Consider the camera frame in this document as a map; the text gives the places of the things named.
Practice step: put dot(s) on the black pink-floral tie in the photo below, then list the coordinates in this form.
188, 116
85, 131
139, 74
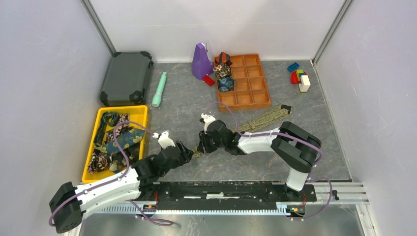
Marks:
120, 130

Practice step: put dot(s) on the dark grey suitcase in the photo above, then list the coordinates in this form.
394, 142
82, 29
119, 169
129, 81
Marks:
127, 79

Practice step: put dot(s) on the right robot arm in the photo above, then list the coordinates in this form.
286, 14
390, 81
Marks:
297, 147

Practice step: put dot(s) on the purple plastic object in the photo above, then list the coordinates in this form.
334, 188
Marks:
201, 64

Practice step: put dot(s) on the dark brown-leaf tie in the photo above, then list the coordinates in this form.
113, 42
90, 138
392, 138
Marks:
113, 162

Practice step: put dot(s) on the rolled blue paisley tie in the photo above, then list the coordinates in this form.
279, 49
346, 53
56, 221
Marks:
226, 84

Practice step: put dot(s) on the rolled brown floral tie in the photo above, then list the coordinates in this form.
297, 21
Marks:
222, 70

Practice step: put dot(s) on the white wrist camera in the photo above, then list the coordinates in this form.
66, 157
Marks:
164, 140
206, 120

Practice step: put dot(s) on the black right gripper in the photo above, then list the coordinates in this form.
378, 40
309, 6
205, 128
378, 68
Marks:
203, 145

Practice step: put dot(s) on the orange wooden compartment tray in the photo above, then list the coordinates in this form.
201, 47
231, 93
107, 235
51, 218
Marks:
251, 90

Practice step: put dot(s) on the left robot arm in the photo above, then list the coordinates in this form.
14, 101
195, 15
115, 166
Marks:
71, 204

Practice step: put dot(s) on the rolled orange navy tie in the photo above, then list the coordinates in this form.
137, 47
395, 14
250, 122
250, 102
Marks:
223, 58

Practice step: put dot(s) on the blue toy brick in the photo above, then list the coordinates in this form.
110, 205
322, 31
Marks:
293, 67

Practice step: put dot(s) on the green toy block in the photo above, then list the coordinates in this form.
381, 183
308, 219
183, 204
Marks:
300, 72

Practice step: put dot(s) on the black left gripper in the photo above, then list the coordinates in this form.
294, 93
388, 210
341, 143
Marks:
185, 155

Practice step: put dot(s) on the white toy block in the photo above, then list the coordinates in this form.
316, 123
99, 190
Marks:
304, 83

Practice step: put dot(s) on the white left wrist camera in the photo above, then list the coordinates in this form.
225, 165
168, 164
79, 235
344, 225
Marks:
164, 140

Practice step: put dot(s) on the red toy block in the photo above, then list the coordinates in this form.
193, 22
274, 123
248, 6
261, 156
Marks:
294, 78

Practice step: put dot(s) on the dark green striped tie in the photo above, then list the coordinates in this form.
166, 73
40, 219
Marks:
110, 118

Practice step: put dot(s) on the mint green flashlight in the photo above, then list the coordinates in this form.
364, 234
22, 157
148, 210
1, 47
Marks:
157, 98

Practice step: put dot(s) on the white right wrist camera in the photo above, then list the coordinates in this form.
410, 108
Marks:
206, 120

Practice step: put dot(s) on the olive green leaf-pattern tie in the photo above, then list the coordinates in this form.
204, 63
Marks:
265, 119

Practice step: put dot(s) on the blue yellow-flower tie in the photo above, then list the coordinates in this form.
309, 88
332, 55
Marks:
127, 137

